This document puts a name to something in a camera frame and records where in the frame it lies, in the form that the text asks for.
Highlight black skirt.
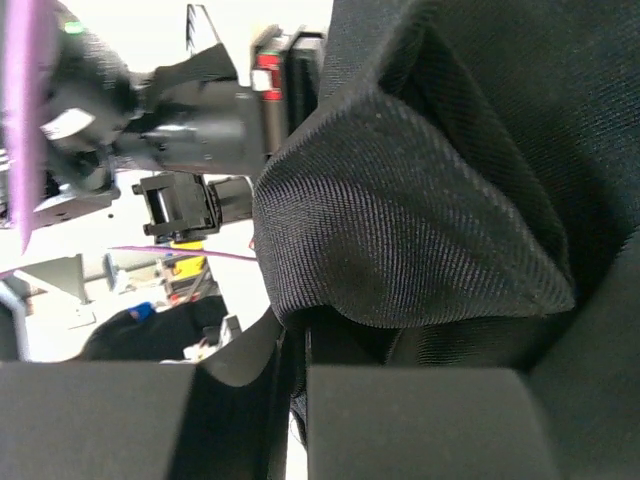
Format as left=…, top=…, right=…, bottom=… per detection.
left=79, top=0, right=640, bottom=480

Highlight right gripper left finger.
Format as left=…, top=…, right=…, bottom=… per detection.
left=1, top=362, right=195, bottom=480

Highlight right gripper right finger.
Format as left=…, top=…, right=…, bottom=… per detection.
left=307, top=365, right=560, bottom=479

